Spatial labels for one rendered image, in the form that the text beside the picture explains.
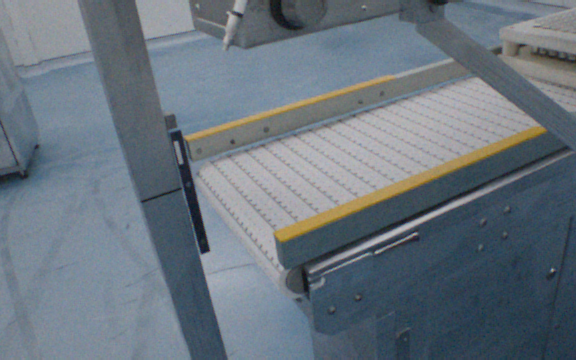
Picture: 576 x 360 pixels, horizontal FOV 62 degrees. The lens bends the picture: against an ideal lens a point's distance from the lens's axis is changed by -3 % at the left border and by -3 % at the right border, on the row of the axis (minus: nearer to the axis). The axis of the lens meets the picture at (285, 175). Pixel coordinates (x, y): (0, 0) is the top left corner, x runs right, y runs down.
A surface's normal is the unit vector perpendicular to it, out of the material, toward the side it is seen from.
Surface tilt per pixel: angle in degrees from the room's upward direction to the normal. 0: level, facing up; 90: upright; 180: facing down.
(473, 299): 90
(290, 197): 0
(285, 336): 0
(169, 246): 90
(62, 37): 90
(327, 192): 0
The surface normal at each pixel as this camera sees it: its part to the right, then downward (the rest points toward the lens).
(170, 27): 0.29, 0.43
